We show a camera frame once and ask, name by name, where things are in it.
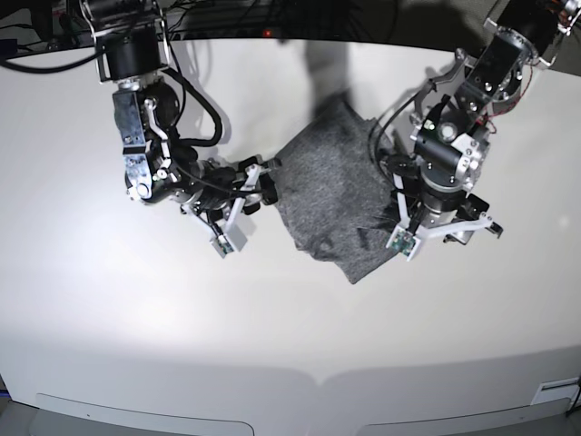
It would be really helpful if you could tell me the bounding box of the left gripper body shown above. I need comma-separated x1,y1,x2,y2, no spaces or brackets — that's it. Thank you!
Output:
410,174,488,233

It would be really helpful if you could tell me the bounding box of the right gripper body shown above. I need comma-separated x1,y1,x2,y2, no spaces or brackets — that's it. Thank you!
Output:
179,158,277,222

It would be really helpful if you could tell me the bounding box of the grey long-sleeve T-shirt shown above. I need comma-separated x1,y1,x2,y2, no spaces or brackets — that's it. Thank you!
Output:
273,99,399,284

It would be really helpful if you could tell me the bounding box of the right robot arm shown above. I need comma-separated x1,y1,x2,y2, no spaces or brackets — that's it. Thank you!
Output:
1,1,281,239

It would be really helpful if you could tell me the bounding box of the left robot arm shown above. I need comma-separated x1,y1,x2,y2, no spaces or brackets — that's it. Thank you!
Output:
370,1,580,256

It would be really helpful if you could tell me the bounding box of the black power strip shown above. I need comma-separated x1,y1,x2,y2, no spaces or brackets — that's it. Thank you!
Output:
171,26,350,41

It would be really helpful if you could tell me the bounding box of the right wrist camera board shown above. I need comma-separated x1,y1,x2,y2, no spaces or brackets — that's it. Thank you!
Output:
210,224,247,258

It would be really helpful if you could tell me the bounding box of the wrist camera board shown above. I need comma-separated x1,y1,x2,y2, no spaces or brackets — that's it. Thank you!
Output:
210,224,247,258
386,224,419,262

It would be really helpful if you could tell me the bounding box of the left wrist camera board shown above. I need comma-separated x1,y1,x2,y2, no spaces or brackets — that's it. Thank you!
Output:
386,224,419,262

